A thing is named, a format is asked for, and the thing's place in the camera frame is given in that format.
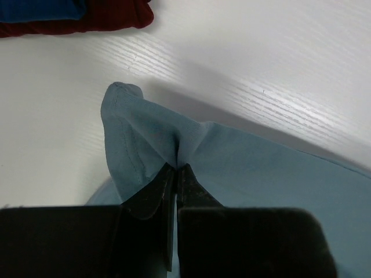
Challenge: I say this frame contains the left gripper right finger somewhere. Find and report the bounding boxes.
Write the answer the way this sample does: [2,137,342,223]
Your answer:
[177,165,336,277]

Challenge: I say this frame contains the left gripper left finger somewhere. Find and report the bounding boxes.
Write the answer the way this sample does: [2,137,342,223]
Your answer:
[1,164,175,277]

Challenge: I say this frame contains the grey-blue t shirt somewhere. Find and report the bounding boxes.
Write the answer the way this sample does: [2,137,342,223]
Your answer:
[88,82,370,277]

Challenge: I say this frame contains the folded dark red t shirt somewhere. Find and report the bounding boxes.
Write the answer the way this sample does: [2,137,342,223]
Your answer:
[1,0,154,38]

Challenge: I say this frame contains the folded blue mickey t shirt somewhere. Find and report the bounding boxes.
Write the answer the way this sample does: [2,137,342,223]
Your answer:
[1,0,86,23]

